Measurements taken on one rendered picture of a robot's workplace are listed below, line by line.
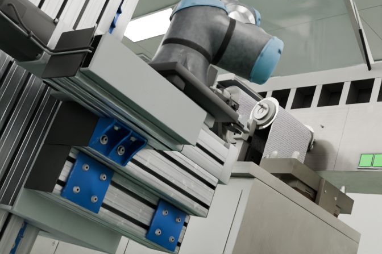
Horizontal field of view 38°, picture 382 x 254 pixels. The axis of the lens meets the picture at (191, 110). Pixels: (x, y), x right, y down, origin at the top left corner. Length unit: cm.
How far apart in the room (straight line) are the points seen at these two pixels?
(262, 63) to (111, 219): 48
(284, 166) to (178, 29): 94
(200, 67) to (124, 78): 34
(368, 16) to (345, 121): 193
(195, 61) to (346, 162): 129
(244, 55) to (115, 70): 45
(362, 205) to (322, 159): 275
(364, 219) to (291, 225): 321
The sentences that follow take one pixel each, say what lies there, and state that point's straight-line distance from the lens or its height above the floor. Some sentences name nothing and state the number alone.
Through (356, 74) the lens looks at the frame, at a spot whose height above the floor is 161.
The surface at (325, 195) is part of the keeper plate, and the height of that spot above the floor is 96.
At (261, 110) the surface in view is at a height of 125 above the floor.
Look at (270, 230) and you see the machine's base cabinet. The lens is 183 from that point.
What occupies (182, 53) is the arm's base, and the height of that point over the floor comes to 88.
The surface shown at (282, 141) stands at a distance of 227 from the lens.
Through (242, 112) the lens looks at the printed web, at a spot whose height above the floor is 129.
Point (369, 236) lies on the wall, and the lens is 502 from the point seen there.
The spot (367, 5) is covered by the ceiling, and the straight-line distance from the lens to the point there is 419.
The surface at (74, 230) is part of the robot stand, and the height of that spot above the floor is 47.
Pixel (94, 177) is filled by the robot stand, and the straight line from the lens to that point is 104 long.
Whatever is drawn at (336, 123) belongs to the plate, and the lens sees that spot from 249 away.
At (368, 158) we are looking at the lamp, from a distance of 231.
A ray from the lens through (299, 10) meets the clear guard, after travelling 268.
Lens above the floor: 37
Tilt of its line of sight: 21 degrees up
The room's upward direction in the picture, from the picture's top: 20 degrees clockwise
